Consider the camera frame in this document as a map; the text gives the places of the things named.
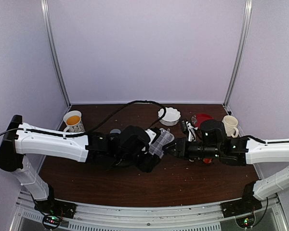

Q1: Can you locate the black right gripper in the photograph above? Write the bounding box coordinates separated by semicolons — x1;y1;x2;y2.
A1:
162;138;222;161

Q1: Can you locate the clear plastic pill organizer box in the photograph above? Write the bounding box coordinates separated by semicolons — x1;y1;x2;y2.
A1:
149;128;174;159

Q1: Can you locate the white orange vitamin bottle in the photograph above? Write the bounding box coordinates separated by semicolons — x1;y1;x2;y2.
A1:
110;128;121;134

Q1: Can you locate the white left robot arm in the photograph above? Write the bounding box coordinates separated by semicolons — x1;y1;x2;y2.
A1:
0;115;161;214

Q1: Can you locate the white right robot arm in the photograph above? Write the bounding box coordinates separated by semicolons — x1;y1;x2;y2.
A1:
162;119;289;213

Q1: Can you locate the white scalloped bowl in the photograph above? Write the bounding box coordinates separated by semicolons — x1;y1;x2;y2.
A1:
160;107;181;126

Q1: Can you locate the orange cylindrical bottle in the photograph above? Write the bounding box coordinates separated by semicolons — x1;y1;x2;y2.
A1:
203;158;213;164

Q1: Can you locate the red floral plate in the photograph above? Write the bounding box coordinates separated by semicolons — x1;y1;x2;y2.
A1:
191;113;213;128

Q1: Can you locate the floral mug with yellow interior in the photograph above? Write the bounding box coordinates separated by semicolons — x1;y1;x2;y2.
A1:
63;110;85;132

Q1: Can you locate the cream ribbed mug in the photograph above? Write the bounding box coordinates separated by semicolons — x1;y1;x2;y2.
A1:
222;115;239;138

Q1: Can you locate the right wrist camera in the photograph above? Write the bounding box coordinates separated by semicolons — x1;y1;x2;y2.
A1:
180;119;198;141

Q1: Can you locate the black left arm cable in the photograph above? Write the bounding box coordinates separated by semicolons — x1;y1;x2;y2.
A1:
0;100;168;164

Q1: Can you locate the aluminium front rail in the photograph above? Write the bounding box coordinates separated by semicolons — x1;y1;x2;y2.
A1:
8;191;289;231

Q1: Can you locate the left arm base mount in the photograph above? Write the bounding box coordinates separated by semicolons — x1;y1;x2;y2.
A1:
34;200;77;218

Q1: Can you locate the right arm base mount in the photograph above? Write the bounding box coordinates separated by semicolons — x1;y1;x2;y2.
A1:
221;199;262;218

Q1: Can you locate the right aluminium frame post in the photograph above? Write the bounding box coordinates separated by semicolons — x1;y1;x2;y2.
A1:
223;0;253;111

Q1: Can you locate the aluminium frame post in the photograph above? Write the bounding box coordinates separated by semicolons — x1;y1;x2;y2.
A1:
40;0;71;108
223;0;253;111

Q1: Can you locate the left aluminium frame post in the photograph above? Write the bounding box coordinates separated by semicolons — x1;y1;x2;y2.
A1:
40;0;71;108

